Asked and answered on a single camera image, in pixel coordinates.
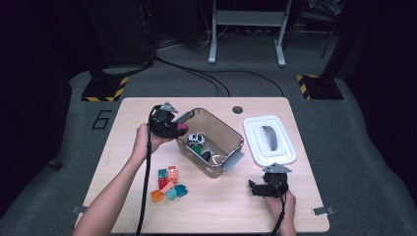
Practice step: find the dark curtain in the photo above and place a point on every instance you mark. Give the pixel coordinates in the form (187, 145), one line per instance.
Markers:
(387, 98)
(32, 98)

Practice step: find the white metal stand frame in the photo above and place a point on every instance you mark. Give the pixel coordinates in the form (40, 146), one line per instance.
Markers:
(249, 18)

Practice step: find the green toy block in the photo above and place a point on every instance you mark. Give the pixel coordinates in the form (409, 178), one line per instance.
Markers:
(197, 149)

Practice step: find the teal toy block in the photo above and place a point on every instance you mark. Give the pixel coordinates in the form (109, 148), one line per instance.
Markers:
(162, 173)

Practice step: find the black toy block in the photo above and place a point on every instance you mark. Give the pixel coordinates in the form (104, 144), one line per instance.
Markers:
(206, 155)

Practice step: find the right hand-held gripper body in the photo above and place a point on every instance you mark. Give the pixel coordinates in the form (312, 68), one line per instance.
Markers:
(275, 185)

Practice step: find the white toy car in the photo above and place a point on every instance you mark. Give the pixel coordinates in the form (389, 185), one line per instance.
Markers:
(196, 139)

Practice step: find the pink toy block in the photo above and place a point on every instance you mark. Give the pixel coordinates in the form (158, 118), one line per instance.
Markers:
(167, 187)

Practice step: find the person's left hand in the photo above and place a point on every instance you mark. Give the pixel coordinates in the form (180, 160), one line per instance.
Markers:
(144, 144)

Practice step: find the light turquoise toy block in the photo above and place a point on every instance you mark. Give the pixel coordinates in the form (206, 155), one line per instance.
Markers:
(171, 194)

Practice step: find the red toy block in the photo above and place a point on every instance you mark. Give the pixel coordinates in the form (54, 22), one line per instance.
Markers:
(162, 183)

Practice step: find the grey metal table clip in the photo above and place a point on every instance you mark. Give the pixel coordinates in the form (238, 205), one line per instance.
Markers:
(323, 210)
(78, 210)

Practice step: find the person's right hand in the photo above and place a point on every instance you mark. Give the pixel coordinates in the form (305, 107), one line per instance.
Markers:
(283, 208)

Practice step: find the blue toy block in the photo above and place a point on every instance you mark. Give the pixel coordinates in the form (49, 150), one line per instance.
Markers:
(181, 190)

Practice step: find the clear brown storage box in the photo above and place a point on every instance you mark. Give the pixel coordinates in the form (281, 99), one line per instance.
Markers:
(226, 131)

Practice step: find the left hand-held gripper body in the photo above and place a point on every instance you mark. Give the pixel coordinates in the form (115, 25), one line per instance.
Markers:
(162, 124)

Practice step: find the orange toy block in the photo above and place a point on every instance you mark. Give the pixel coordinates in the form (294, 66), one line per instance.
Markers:
(156, 195)

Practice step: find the black stand post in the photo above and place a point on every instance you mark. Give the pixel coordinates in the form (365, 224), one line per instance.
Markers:
(98, 65)
(334, 55)

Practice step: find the magenta toy block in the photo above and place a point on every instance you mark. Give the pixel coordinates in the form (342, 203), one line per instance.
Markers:
(183, 126)

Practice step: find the salmon printed toy block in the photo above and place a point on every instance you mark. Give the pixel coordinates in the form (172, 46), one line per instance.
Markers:
(172, 173)

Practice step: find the small black floor object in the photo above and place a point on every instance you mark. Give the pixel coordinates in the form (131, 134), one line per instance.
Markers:
(55, 165)

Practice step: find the dark metal chair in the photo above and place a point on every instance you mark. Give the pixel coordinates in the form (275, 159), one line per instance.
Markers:
(321, 10)

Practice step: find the black yellow striped base plate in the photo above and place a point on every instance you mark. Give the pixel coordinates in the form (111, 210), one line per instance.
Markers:
(103, 89)
(323, 88)

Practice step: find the black equipment case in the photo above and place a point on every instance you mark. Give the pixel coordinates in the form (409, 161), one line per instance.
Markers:
(128, 32)

